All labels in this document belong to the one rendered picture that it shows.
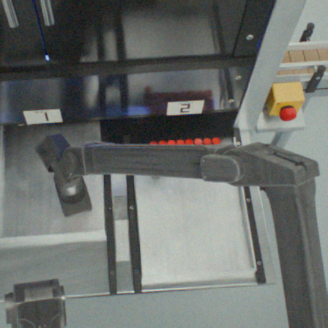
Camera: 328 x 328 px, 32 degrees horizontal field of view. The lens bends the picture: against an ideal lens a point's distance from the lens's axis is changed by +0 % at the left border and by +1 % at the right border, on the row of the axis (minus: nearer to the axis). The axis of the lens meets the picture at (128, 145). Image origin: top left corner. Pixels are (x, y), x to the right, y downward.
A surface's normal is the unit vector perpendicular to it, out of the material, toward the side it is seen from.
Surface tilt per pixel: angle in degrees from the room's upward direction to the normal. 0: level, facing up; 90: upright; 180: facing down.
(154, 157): 53
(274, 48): 90
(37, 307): 41
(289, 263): 58
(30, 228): 0
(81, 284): 0
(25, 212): 0
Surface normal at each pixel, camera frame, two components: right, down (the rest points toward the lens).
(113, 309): -0.01, -0.44
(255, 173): -0.69, 0.16
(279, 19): 0.07, 0.89
